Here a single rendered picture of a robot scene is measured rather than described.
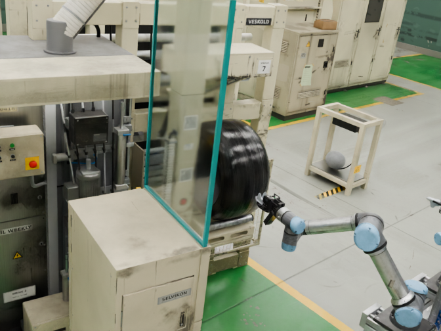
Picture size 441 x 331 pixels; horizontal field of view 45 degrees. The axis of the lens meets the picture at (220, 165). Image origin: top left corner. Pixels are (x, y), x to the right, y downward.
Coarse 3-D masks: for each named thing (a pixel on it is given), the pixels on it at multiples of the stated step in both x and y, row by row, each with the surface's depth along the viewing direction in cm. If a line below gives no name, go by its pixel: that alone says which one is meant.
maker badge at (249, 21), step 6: (246, 18) 326; (252, 18) 328; (258, 18) 331; (264, 18) 333; (270, 18) 336; (246, 24) 328; (252, 24) 330; (258, 24) 332; (264, 24) 335; (270, 24) 338
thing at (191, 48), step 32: (160, 0) 210; (192, 0) 190; (224, 0) 173; (160, 32) 214; (192, 32) 193; (224, 32) 176; (160, 64) 218; (192, 64) 196; (224, 64) 177; (160, 96) 222; (192, 96) 199; (224, 96) 183; (160, 128) 226; (192, 128) 203; (160, 160) 231; (192, 160) 206; (160, 192) 235; (192, 192) 210; (192, 224) 213
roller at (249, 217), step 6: (240, 216) 303; (246, 216) 304; (252, 216) 306; (216, 222) 294; (222, 222) 296; (228, 222) 297; (234, 222) 299; (240, 222) 302; (246, 222) 305; (210, 228) 291; (216, 228) 293
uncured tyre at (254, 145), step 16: (224, 128) 282; (240, 128) 286; (224, 144) 275; (240, 144) 277; (256, 144) 282; (224, 160) 273; (240, 160) 273; (256, 160) 278; (224, 176) 274; (240, 176) 273; (256, 176) 278; (224, 192) 276; (240, 192) 276; (256, 192) 282; (224, 208) 281; (240, 208) 284; (256, 208) 293
